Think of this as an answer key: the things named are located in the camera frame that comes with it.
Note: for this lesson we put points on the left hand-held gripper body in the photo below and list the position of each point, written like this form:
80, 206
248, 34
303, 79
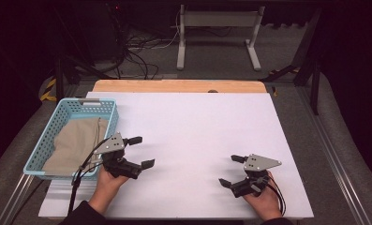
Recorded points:
111, 145

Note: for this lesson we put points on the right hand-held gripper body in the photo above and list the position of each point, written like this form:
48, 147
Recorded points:
258, 162

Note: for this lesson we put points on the beige pants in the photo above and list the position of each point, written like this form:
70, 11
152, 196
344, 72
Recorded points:
74, 146

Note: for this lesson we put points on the light blue plastic basket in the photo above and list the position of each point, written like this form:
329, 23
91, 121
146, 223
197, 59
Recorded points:
49, 140

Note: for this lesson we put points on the person's right hand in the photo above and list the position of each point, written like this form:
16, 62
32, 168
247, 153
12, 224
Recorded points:
264, 203

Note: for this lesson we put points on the person's left hand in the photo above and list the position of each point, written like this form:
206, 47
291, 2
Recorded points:
107, 190

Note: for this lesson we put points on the white table mat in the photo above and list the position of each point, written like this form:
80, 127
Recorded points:
205, 131

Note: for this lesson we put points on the wooden table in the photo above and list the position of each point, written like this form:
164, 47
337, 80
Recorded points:
174, 86

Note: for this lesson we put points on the yellow black striped tape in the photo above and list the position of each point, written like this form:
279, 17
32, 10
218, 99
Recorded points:
48, 90

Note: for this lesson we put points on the black metal stand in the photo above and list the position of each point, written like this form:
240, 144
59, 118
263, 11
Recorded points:
313, 78
60, 78

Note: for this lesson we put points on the white metal stand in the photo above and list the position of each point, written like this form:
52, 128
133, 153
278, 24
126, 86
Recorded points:
218, 18

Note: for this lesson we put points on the aluminium rail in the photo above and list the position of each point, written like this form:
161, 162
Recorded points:
333, 156
15, 200

